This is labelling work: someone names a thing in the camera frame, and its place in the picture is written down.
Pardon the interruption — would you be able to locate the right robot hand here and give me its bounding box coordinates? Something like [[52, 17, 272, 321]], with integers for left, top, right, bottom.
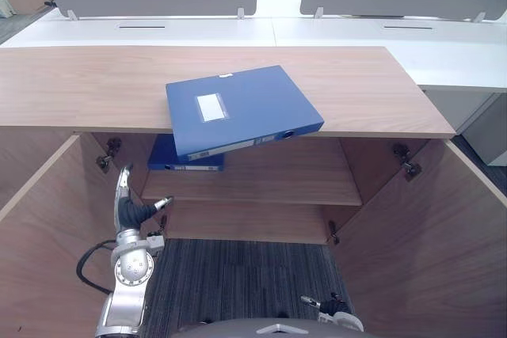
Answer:
[[299, 292, 353, 320]]

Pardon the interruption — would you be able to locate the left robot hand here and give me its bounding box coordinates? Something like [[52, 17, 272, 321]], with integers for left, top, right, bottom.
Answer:
[[113, 162, 174, 234]]

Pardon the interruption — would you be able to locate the wooden cabinet door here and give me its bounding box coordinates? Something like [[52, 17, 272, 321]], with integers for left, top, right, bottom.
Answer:
[[332, 139, 507, 338], [0, 135, 120, 338]]

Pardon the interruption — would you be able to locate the blue file box folder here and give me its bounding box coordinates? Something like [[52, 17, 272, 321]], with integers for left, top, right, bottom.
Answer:
[[147, 133, 225, 173], [165, 65, 326, 163]]

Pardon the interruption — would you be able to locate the wooden office cabinet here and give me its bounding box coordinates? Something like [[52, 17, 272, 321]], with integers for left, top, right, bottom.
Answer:
[[0, 46, 507, 338]]

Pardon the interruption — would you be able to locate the wooden cabinet shelf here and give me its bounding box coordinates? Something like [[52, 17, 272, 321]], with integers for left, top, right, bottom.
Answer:
[[141, 138, 363, 207]]

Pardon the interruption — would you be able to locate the white office desk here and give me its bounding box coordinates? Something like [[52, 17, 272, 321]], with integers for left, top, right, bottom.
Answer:
[[270, 16, 507, 90], [0, 7, 278, 48]]

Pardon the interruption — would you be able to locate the grey robot torso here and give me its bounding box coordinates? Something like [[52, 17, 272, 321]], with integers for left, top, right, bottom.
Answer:
[[170, 317, 381, 338]]

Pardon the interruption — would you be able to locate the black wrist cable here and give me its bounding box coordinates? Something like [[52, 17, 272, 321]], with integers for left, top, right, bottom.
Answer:
[[76, 239, 118, 295]]

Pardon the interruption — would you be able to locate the grey pedestal drawer unit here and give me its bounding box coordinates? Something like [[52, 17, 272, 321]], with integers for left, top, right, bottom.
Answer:
[[421, 88, 507, 168]]

